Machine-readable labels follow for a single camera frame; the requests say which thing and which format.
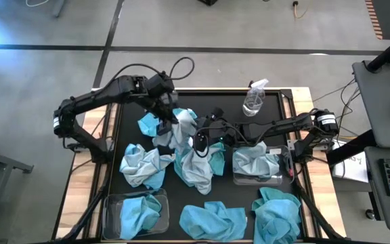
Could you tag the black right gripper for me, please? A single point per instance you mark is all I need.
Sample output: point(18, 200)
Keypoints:
point(218, 130)

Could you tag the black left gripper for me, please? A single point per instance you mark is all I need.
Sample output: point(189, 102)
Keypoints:
point(166, 106)

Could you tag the teal microfiber towel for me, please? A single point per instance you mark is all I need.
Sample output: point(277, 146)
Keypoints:
point(218, 162)

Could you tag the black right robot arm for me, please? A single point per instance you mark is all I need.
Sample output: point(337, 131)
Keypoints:
point(283, 125)

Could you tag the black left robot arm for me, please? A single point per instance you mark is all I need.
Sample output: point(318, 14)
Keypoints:
point(97, 96)

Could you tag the black table mat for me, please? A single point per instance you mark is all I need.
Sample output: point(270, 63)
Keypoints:
point(215, 98)

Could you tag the clear plastic spray bottle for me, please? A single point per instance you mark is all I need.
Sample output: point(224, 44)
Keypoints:
point(252, 105)

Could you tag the clear plastic basket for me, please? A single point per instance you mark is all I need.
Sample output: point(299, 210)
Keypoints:
point(112, 210)
point(259, 181)

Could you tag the black box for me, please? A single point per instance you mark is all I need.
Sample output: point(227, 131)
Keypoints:
point(208, 2)

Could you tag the black support beam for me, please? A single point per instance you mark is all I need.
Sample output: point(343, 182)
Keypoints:
point(350, 147)

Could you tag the white paper sheet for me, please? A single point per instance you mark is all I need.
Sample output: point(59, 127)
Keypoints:
point(354, 169)

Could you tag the gray metal leg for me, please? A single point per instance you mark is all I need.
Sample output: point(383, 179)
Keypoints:
point(59, 8)

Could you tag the gray desk top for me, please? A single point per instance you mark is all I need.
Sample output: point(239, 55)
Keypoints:
point(374, 189)
point(378, 101)

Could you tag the black caster wheel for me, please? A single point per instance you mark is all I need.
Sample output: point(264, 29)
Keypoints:
point(370, 214)

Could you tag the black pole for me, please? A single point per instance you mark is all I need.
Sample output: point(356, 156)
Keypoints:
point(388, 52)

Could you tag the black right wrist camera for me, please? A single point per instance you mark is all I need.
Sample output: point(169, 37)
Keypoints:
point(217, 113)

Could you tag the black diagonal frame strut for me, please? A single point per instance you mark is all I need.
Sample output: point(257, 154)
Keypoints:
point(86, 211)
point(317, 213)

